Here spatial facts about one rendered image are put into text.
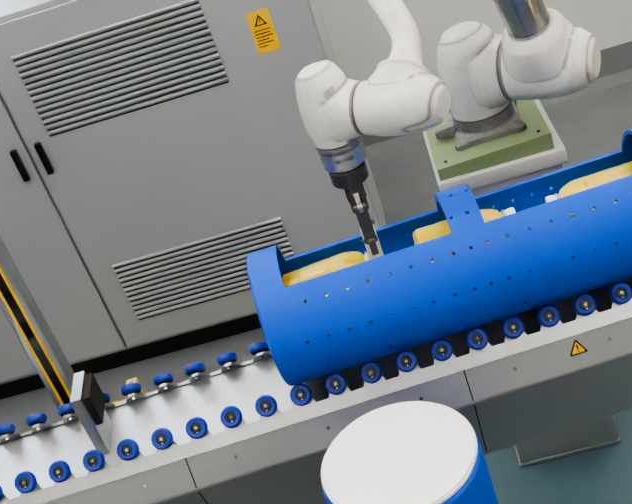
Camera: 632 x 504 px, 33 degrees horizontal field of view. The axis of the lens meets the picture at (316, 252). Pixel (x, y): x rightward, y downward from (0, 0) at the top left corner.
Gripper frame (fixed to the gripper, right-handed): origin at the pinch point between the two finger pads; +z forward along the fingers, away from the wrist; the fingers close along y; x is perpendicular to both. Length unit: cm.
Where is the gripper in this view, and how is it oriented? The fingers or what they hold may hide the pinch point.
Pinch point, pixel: (373, 247)
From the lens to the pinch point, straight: 221.6
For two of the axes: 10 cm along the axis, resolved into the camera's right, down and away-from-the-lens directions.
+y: 1.2, 5.0, -8.6
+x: 9.5, -3.1, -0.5
